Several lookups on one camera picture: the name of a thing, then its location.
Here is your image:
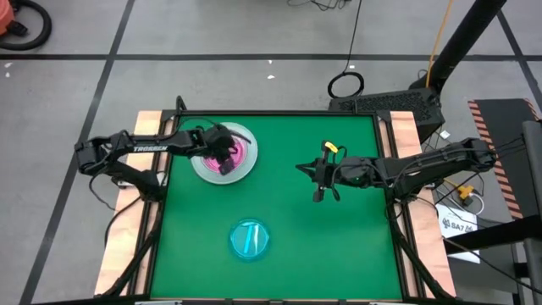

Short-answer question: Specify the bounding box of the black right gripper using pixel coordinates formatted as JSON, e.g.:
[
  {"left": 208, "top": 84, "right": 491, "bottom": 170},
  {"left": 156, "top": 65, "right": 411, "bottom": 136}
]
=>
[{"left": 295, "top": 141, "right": 378, "bottom": 203}]

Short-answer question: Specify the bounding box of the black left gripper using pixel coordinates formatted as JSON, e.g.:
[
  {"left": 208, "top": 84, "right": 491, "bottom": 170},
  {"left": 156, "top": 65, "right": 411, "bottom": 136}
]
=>
[{"left": 190, "top": 125, "right": 241, "bottom": 176}]

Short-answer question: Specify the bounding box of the large pale green plate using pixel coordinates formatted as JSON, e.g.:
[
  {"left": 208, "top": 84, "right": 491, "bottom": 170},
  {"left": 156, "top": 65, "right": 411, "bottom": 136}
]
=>
[{"left": 190, "top": 121, "right": 259, "bottom": 186}]

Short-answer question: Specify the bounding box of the transparent blue plastic plate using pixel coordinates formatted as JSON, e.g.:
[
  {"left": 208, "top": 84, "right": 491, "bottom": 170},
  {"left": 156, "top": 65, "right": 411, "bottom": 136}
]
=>
[{"left": 228, "top": 218, "right": 271, "bottom": 262}]

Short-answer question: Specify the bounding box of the black perforated computer case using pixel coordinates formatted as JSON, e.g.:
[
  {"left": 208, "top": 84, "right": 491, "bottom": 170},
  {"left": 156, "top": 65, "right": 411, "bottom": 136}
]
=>
[{"left": 328, "top": 87, "right": 446, "bottom": 145}]

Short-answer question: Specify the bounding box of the wooden table side board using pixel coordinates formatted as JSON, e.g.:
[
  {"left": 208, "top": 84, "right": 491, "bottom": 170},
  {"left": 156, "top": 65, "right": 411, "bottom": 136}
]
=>
[
  {"left": 389, "top": 110, "right": 457, "bottom": 297},
  {"left": 93, "top": 109, "right": 170, "bottom": 297}
]

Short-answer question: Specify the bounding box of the yellow power plug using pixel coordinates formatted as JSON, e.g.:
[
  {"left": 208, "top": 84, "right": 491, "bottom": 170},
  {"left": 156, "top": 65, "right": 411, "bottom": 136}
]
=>
[{"left": 444, "top": 177, "right": 476, "bottom": 208}]

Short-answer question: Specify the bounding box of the white printed paper sheet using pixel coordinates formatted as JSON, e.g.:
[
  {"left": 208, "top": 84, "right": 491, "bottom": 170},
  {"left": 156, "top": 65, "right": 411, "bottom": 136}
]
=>
[{"left": 434, "top": 202, "right": 482, "bottom": 264}]

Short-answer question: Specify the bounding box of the black mat with hazard stripes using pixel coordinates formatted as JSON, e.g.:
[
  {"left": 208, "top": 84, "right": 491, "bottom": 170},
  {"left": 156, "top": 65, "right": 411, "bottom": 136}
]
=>
[{"left": 467, "top": 97, "right": 542, "bottom": 221}]

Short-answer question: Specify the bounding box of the black floor beam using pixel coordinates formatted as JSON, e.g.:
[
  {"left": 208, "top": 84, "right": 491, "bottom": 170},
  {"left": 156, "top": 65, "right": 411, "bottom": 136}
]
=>
[{"left": 443, "top": 214, "right": 542, "bottom": 256}]

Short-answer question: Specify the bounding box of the black round pole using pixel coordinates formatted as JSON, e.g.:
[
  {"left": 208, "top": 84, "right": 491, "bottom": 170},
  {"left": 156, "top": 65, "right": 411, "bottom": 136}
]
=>
[{"left": 409, "top": 0, "right": 508, "bottom": 92}]

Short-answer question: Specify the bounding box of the orange vacuum cleaner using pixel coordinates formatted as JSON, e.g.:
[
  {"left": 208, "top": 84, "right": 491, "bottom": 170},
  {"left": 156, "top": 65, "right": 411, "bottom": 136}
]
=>
[{"left": 0, "top": 0, "right": 17, "bottom": 36}]

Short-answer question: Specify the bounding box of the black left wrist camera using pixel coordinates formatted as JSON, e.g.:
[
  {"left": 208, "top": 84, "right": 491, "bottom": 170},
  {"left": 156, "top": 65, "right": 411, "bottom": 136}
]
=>
[{"left": 207, "top": 125, "right": 232, "bottom": 148}]

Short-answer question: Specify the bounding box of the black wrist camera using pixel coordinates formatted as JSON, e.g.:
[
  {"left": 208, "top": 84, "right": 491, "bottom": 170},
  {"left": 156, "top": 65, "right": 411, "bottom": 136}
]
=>
[
  {"left": 207, "top": 125, "right": 232, "bottom": 148},
  {"left": 338, "top": 158, "right": 369, "bottom": 183}
]

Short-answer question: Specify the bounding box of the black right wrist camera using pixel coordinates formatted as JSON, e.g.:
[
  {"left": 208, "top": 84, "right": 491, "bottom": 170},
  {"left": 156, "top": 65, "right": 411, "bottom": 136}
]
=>
[{"left": 338, "top": 158, "right": 369, "bottom": 183}]

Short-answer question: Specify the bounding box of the black table frame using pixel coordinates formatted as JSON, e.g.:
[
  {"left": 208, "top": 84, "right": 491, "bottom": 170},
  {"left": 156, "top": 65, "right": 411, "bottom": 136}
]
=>
[{"left": 101, "top": 95, "right": 458, "bottom": 305}]

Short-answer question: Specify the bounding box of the black hanging cable with coil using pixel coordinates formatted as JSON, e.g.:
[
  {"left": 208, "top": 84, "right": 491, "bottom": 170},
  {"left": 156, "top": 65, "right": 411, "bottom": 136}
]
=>
[{"left": 328, "top": 0, "right": 366, "bottom": 100}]

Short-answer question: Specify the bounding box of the yellow hanging cable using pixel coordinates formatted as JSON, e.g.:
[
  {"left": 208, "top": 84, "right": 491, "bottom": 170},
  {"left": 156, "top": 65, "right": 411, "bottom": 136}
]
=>
[{"left": 425, "top": 0, "right": 455, "bottom": 89}]

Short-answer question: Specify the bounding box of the black vacuum hose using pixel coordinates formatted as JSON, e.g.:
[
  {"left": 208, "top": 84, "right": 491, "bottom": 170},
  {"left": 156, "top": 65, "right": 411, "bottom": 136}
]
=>
[{"left": 0, "top": 0, "right": 53, "bottom": 52}]

